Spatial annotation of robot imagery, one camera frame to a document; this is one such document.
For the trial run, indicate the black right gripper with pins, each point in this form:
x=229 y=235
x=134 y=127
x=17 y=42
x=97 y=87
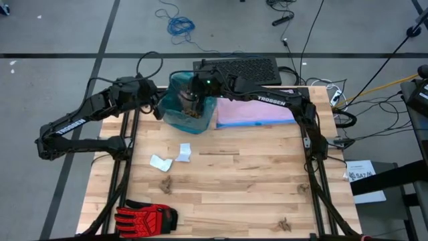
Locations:
x=214 y=83

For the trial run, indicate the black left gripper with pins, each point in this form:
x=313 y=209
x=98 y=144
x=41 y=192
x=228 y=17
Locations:
x=148 y=97

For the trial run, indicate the brown paper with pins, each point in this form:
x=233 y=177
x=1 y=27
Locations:
x=193 y=113
x=284 y=225
x=166 y=184

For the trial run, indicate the teal trash bag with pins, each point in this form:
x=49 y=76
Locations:
x=187 y=124

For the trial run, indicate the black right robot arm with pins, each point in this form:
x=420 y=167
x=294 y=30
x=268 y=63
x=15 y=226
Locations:
x=277 y=100

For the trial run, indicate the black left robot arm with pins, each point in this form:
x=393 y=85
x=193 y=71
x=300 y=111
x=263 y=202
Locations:
x=70 y=127

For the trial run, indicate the black perforated computer case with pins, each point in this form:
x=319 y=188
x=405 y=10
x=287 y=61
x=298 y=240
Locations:
x=254 y=70

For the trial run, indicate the red black work glove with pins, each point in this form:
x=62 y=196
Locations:
x=143 y=219

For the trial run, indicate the black power strip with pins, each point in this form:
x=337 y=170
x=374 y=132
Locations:
x=282 y=20

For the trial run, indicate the small blue object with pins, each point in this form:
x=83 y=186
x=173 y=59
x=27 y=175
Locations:
x=3 y=9

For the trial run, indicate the white printed paper sheet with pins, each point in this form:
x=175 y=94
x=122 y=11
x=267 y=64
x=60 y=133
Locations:
x=362 y=177

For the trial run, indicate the dark desk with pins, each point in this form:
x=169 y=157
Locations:
x=413 y=134

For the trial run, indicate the black device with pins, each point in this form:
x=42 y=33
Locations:
x=419 y=97

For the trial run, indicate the grey rolling cart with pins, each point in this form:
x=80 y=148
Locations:
x=394 y=214

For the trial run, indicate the black stand base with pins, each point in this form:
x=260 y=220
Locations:
x=413 y=31

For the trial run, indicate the black aluminium table frame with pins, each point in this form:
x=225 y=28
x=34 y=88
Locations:
x=316 y=204

